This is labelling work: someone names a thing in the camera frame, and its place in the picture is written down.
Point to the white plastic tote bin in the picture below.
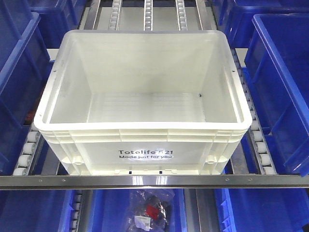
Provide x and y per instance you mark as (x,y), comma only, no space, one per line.
(119,103)

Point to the blue bin lower centre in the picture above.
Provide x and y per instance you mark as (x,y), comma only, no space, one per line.
(109,211)

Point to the blue bin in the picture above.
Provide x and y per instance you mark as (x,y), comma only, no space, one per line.
(262,210)
(234,17)
(57,18)
(36,210)
(109,211)

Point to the blue bin lower right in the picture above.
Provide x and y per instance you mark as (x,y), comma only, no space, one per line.
(262,210)

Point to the blue bin upper right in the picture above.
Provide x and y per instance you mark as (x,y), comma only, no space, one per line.
(234,17)

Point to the blue bin right shelf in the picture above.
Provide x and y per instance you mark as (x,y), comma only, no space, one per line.
(277,62)

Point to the blue bin shelf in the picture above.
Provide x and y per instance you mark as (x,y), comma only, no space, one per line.
(277,62)
(24,62)

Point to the blue bin upper left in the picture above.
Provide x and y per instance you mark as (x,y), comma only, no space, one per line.
(57,18)

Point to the blue bin left shelf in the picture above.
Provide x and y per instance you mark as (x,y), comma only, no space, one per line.
(24,62)

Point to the blue bin lower left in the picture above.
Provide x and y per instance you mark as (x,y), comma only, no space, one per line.
(36,210)

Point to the clear bag of parts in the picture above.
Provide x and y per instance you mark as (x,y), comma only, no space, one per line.
(149,210)

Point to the rear roller track right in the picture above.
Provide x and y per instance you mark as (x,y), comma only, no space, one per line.
(181,15)

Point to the rear roller track left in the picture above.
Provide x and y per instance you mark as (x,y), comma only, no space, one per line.
(115,15)

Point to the rear roller track middle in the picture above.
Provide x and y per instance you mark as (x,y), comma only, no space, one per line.
(148,15)

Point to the right white roller track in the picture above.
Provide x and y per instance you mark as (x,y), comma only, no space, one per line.
(255,136)

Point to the white roller track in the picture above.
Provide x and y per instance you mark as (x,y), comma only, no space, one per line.
(28,152)
(255,136)

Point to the left white roller track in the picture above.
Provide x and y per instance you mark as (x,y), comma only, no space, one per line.
(28,152)

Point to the steel front shelf rail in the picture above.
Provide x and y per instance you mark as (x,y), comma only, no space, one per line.
(233,181)

